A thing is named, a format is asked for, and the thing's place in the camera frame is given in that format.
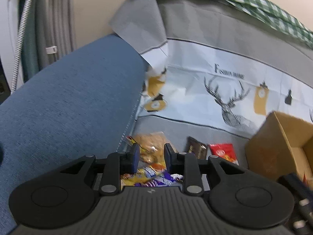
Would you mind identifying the dark brown snack packet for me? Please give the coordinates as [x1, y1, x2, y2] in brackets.
[187, 136, 209, 161]

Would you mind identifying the brown cardboard box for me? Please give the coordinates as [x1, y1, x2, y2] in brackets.
[245, 111, 313, 184]

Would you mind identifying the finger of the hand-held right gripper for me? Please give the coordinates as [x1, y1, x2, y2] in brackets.
[279, 173, 313, 235]

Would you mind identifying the clear bag of round crackers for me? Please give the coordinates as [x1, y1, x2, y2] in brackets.
[126, 132, 179, 164]

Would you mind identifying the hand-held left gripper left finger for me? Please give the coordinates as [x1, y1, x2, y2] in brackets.
[59, 143, 140, 197]

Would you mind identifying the grey curtain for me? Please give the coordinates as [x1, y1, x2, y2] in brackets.
[21, 0, 75, 81]

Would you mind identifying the grey printed sofa cover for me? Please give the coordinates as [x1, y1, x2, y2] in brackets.
[109, 0, 313, 177]

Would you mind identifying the striped white hose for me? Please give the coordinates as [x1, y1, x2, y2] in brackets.
[11, 0, 37, 95]

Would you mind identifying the yellow snack packet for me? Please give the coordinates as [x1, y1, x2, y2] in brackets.
[121, 163, 152, 187]

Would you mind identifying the purple snack packet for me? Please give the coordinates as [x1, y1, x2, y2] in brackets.
[133, 168, 183, 188]

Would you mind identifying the red snack packet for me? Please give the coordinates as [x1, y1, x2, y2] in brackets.
[209, 143, 240, 165]

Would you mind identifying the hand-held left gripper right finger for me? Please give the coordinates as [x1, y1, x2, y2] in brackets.
[163, 143, 248, 197]

